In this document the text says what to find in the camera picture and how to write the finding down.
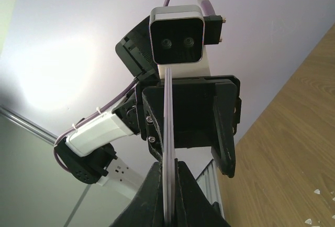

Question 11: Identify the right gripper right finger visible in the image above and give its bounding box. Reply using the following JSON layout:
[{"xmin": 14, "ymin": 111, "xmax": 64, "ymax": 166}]
[{"xmin": 174, "ymin": 160, "xmax": 229, "ymax": 227}]

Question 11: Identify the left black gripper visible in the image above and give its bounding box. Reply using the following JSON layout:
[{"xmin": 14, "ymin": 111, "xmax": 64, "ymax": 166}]
[{"xmin": 115, "ymin": 17, "xmax": 241, "ymax": 178}]

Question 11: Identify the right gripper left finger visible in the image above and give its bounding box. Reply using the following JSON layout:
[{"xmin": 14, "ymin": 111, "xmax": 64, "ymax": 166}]
[{"xmin": 110, "ymin": 162, "xmax": 164, "ymax": 227}]

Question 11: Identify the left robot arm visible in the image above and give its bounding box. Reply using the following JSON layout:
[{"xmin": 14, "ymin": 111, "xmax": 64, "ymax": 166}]
[{"xmin": 54, "ymin": 18, "xmax": 241, "ymax": 198}]

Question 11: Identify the aluminium front rail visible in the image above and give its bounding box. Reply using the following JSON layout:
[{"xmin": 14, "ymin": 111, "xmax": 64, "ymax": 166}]
[{"xmin": 196, "ymin": 160, "xmax": 225, "ymax": 218}]

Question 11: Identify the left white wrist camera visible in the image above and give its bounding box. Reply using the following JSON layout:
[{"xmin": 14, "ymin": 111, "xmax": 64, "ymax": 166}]
[{"xmin": 149, "ymin": 5, "xmax": 225, "ymax": 79}]

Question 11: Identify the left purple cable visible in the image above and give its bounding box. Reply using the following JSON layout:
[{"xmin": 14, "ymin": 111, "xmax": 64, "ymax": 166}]
[{"xmin": 52, "ymin": 0, "xmax": 218, "ymax": 173}]

